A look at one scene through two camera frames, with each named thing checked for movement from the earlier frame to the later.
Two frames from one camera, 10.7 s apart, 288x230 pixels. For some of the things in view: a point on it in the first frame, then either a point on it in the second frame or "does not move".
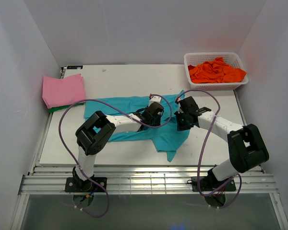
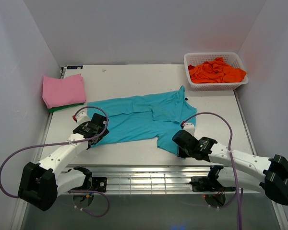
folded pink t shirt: (66, 91) does not move
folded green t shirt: (53, 109) does not move
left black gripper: (158, 121) → (103, 134)
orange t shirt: (215, 71) does not move
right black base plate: (207, 185) does not move
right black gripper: (180, 127) → (182, 154)
